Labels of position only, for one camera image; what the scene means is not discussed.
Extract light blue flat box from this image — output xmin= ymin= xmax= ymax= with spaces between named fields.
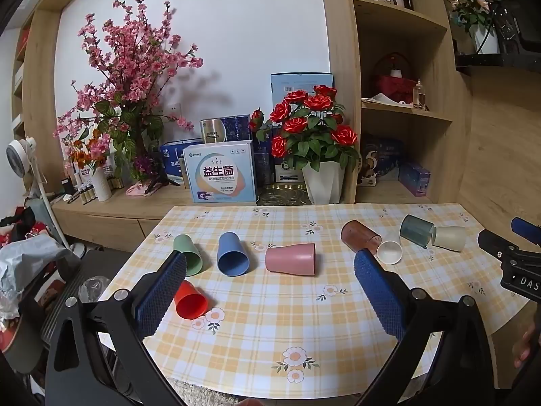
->
xmin=270 ymin=73 xmax=335 ymax=111

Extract blue cup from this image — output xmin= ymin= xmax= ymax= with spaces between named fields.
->
xmin=217 ymin=232 xmax=253 ymax=278

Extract brown transparent cup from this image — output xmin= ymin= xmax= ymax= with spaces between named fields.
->
xmin=341 ymin=220 xmax=382 ymax=256

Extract pink cup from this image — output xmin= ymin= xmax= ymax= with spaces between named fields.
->
xmin=265 ymin=243 xmax=317 ymax=277

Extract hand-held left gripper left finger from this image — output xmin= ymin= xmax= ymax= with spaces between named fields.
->
xmin=44 ymin=251 xmax=187 ymax=406

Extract red roses in white pot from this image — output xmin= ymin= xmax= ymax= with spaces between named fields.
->
xmin=249 ymin=85 xmax=363 ymax=205

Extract pink blossom arrangement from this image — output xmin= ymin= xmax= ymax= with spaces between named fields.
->
xmin=53 ymin=0 xmax=204 ymax=183

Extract white standing fan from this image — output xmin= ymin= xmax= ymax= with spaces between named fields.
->
xmin=6 ymin=137 xmax=85 ymax=260

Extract white cup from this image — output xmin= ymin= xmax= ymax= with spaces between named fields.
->
xmin=376 ymin=240 xmax=402 ymax=265

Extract red cup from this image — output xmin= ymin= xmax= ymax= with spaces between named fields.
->
xmin=174 ymin=279 xmax=209 ymax=320

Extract pink cloth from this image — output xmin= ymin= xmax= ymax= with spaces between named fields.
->
xmin=126 ymin=180 xmax=160 ymax=198

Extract grey plastic bag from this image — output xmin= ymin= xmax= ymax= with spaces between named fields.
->
xmin=0 ymin=234 xmax=82 ymax=319

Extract dark blue gold box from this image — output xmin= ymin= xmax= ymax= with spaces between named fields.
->
xmin=199 ymin=115 xmax=253 ymax=144

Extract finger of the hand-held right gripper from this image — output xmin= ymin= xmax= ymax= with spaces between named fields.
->
xmin=477 ymin=229 xmax=520 ymax=264
xmin=510 ymin=217 xmax=541 ymax=243

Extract orange flowers in white vase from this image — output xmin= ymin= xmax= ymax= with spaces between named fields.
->
xmin=68 ymin=129 xmax=114 ymax=203

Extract blue patterned box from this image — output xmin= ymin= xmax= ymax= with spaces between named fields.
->
xmin=358 ymin=134 xmax=403 ymax=187

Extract clear plastic bag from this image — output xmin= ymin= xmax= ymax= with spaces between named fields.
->
xmin=78 ymin=276 xmax=113 ymax=302

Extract white papers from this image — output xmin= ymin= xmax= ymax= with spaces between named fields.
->
xmin=361 ymin=92 xmax=414 ymax=107

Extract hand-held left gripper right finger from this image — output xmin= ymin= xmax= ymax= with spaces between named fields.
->
xmin=354 ymin=249 xmax=504 ymax=406

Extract beige cup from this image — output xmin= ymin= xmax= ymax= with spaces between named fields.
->
xmin=431 ymin=226 xmax=467 ymax=250

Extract pile of clothes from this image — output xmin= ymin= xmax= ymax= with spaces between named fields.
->
xmin=0 ymin=205 xmax=56 ymax=248

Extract pink flowers in white pot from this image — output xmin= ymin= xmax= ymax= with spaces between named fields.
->
xmin=450 ymin=0 xmax=502 ymax=55

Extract pastel white box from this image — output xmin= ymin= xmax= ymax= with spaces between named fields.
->
xmin=183 ymin=141 xmax=258 ymax=204

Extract dark blue tall box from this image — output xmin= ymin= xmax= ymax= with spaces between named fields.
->
xmin=254 ymin=140 xmax=280 ymax=186

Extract dark gold patterned tray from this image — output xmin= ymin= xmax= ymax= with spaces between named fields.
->
xmin=257 ymin=183 xmax=314 ymax=207

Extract row of small brown bottles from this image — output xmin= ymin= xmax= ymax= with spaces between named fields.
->
xmin=67 ymin=176 xmax=126 ymax=206

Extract grey-green transparent cup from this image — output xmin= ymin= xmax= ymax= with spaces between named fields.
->
xmin=399 ymin=214 xmax=436 ymax=247

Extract purple flowers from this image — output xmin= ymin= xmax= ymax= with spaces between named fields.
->
xmin=133 ymin=156 xmax=160 ymax=181

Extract dark speckled ledge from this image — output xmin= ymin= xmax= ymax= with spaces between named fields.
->
xmin=455 ymin=52 xmax=541 ymax=77

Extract red gift basket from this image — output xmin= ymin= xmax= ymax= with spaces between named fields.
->
xmin=371 ymin=52 xmax=418 ymax=103

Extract blue and white box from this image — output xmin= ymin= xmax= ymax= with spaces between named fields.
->
xmin=159 ymin=139 xmax=204 ymax=185

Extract green cup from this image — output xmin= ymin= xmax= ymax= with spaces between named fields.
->
xmin=172 ymin=234 xmax=205 ymax=277

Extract white box green label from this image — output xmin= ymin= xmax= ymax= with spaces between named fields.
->
xmin=275 ymin=158 xmax=306 ymax=185

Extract person's right hand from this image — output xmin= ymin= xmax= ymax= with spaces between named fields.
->
xmin=513 ymin=316 xmax=541 ymax=369

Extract yellow checked floral tablecloth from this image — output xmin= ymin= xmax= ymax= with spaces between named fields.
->
xmin=98 ymin=204 xmax=531 ymax=384

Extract wooden shelf unit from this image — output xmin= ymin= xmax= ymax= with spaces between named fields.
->
xmin=12 ymin=0 xmax=475 ymax=255

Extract purple box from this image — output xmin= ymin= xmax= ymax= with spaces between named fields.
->
xmin=397 ymin=162 xmax=432 ymax=198

